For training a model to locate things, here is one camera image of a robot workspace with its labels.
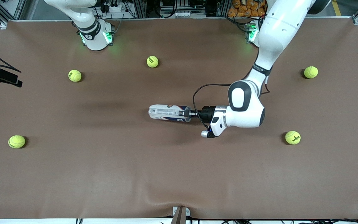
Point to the grey metal bracket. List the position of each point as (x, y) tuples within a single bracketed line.
[(187, 211)]

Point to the aluminium frame post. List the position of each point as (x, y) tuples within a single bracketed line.
[(222, 7), (140, 9)]

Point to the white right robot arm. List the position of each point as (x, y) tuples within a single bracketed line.
[(95, 39)]

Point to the white terminal block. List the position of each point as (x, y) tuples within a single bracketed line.
[(182, 14)]

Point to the orange mesh bag pile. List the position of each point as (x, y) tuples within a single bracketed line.
[(244, 9)]

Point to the brown angled bar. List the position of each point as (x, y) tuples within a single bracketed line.
[(179, 217)]

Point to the yellow-green tennis ball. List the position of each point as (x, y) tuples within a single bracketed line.
[(292, 137), (16, 141), (75, 75), (152, 61), (310, 72)]

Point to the white blue tennis ball can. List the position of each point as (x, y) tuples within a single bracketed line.
[(165, 112)]

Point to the white power strip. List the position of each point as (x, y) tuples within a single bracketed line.
[(113, 7)]

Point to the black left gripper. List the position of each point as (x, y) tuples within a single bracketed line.
[(208, 114)]

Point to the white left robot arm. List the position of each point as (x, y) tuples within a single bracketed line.
[(275, 31)]

